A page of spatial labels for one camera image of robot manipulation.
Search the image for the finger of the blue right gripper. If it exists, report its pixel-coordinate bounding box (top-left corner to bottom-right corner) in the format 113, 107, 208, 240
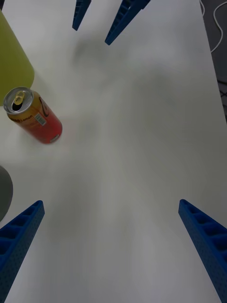
105, 0, 151, 46
72, 0, 92, 31

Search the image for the red and yellow drink can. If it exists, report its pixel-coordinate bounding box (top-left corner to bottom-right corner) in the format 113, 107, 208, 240
3, 86, 63, 145

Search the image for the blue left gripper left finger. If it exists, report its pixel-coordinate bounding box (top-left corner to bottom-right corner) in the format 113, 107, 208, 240
0, 200, 45, 303

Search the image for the grey plastic bin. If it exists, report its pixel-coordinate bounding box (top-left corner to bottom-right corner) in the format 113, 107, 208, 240
0, 165, 14, 221

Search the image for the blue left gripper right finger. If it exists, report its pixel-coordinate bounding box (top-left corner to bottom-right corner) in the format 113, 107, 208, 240
178, 199, 227, 303

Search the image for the yellow-green plastic bin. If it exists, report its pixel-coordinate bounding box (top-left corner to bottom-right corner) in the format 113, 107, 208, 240
0, 9, 35, 107

